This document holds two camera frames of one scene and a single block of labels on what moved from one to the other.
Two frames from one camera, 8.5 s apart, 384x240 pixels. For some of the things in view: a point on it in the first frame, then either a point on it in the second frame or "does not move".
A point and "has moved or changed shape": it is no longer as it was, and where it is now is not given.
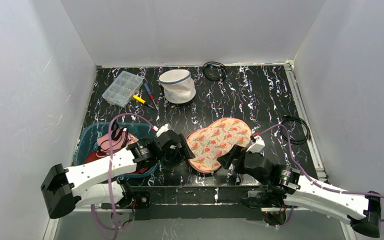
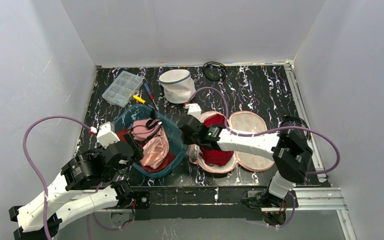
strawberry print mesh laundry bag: x=209 y=143 has moved or changed shape
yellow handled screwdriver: x=139 y=99 does not move
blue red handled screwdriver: x=150 y=94 does not move
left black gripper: x=181 y=151 -> x=129 y=142
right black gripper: x=235 y=158 -> x=185 y=125
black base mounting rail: x=195 y=203 does not move
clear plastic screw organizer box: x=123 y=87 does not move
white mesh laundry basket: x=179 y=86 does not move
